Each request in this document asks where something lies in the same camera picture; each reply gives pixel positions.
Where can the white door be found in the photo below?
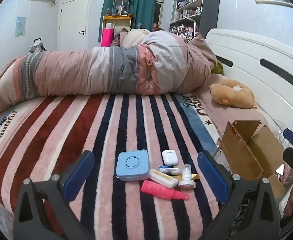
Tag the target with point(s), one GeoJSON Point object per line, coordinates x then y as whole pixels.
{"type": "Point", "coordinates": [72, 22]}

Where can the tan plush toy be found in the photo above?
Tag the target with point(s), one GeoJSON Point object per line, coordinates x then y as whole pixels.
{"type": "Point", "coordinates": [226, 92]}

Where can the glass display case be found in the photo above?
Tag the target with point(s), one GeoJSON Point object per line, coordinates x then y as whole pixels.
{"type": "Point", "coordinates": [120, 6]}

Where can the white bed headboard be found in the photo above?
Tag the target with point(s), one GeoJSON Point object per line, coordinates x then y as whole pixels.
{"type": "Point", "coordinates": [261, 50]}

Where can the small wall poster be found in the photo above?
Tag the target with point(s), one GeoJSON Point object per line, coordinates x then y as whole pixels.
{"type": "Point", "coordinates": [20, 26]}

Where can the white earbuds case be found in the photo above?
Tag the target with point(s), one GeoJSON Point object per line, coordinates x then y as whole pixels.
{"type": "Point", "coordinates": [169, 157]}

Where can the yellow shelf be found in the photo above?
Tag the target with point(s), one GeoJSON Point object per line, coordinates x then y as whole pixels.
{"type": "Point", "coordinates": [116, 18]}

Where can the green plush toy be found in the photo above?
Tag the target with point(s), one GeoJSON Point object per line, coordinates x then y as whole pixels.
{"type": "Point", "coordinates": [217, 67]}

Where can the cream knotted cushion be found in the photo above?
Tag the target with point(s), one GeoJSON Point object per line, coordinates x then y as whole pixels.
{"type": "Point", "coordinates": [135, 37]}

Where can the pink grey striped duvet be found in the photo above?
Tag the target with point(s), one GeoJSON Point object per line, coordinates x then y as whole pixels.
{"type": "Point", "coordinates": [86, 72]}

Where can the light blue square box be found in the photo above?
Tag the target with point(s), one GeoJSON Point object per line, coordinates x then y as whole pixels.
{"type": "Point", "coordinates": [131, 165]}

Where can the white blue contact lens case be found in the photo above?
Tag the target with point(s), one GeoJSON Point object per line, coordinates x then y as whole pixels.
{"type": "Point", "coordinates": [170, 171]}

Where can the dark bookshelf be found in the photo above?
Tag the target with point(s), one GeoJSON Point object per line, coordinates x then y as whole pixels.
{"type": "Point", "coordinates": [211, 5]}

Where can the pink bag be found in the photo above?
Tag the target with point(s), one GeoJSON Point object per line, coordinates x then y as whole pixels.
{"type": "Point", "coordinates": [107, 36]}

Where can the cream rectangular case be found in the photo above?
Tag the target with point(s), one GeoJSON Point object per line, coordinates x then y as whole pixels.
{"type": "Point", "coordinates": [161, 178]}

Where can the brown cardboard box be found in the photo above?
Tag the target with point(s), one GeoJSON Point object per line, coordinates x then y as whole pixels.
{"type": "Point", "coordinates": [239, 150]}

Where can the gold flat packet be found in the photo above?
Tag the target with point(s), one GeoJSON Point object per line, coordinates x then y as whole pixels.
{"type": "Point", "coordinates": [195, 177]}

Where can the black and white object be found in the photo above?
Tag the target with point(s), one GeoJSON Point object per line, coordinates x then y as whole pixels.
{"type": "Point", "coordinates": [37, 45]}

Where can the white pump bottle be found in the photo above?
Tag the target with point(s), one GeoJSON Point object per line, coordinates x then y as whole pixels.
{"type": "Point", "coordinates": [186, 175]}

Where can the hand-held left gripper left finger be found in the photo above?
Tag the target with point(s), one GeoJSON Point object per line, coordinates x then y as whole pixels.
{"type": "Point", "coordinates": [78, 176]}

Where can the window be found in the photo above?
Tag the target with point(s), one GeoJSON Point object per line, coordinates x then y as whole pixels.
{"type": "Point", "coordinates": [160, 7]}

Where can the striped plush blanket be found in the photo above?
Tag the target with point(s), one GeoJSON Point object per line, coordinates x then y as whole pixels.
{"type": "Point", "coordinates": [111, 130]}

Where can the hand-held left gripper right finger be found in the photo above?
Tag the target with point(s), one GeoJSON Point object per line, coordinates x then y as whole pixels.
{"type": "Point", "coordinates": [211, 177]}

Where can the pink spray bottle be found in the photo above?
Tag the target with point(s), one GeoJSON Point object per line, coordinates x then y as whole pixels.
{"type": "Point", "coordinates": [159, 188]}

